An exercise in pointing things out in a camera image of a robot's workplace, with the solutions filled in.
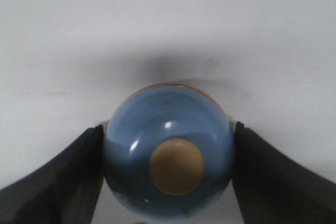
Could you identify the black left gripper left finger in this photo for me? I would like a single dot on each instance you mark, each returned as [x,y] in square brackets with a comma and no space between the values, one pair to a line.
[64,190]

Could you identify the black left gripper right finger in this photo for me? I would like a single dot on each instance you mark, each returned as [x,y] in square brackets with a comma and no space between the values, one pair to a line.
[272,188]

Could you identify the blue dome call bell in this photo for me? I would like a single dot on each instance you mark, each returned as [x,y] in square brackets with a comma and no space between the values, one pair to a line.
[168,151]

